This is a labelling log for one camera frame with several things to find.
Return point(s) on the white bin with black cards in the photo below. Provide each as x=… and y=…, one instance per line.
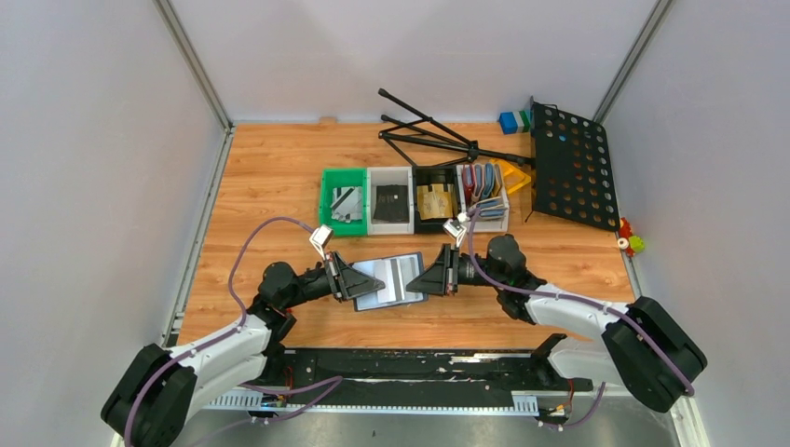
x=384, y=176

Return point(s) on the black music stand tripod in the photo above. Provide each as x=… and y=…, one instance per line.
x=427, y=131

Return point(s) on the black perforated stand plate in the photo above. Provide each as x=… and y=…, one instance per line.
x=572, y=168

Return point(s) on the black cards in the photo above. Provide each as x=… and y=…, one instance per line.
x=391, y=204

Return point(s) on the colourful small toy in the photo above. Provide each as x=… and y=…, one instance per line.
x=628, y=241

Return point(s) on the blue green white blocks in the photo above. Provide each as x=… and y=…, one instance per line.
x=515, y=122

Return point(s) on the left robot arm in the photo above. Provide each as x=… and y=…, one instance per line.
x=163, y=388

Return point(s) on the yellow triangle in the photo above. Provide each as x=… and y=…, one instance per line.
x=509, y=179

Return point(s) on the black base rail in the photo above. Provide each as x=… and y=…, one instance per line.
x=417, y=378

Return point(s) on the white bin with card holders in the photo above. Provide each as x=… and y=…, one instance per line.
x=481, y=186

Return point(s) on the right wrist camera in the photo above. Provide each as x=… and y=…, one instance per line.
x=457, y=228

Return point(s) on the silver cards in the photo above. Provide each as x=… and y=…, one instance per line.
x=346, y=204

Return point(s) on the blue card holder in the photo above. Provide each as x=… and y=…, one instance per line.
x=368, y=302

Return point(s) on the silver card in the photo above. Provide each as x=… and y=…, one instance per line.
x=396, y=273

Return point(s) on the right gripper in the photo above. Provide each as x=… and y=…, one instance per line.
x=447, y=269

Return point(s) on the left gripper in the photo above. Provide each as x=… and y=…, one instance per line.
x=335, y=277

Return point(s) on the green bin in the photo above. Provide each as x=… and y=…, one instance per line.
x=332, y=178

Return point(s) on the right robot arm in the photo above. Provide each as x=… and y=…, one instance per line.
x=638, y=346

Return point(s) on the gold cards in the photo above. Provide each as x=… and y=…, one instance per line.
x=436, y=201

